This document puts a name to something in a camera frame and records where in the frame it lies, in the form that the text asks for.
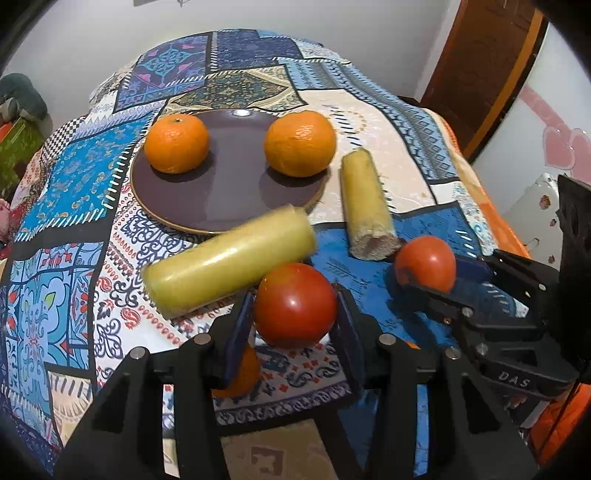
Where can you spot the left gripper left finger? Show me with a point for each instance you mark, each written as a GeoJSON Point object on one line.
{"type": "Point", "coordinates": [120, 435]}

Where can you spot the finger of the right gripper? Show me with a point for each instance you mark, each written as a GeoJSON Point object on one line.
{"type": "Point", "coordinates": [474, 269]}
{"type": "Point", "coordinates": [414, 291]}

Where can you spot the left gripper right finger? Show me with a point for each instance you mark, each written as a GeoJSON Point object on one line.
{"type": "Point", "coordinates": [470, 436]}

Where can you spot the red tomato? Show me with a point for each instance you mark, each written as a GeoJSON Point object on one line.
{"type": "Point", "coordinates": [427, 261]}
{"type": "Point", "coordinates": [295, 306]}

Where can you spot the small tangerine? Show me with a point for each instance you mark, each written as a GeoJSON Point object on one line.
{"type": "Point", "coordinates": [246, 378]}

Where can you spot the large orange with sticker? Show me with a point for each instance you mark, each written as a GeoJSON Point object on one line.
{"type": "Point", "coordinates": [176, 144]}

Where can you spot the patchwork bed cover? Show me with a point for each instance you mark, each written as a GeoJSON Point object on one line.
{"type": "Point", "coordinates": [73, 303]}

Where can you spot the white sliding wardrobe door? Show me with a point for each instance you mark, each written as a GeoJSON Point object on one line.
{"type": "Point", "coordinates": [546, 130]}

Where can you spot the dark purple plate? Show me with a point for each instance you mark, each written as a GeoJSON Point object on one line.
{"type": "Point", "coordinates": [232, 186]}

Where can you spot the brown wooden door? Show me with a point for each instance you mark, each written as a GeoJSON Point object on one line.
{"type": "Point", "coordinates": [489, 52]}

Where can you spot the green storage box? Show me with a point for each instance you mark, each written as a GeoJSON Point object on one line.
{"type": "Point", "coordinates": [17, 148]}

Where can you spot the grey green plush pillow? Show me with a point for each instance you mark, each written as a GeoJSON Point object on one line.
{"type": "Point", "coordinates": [19, 99]}

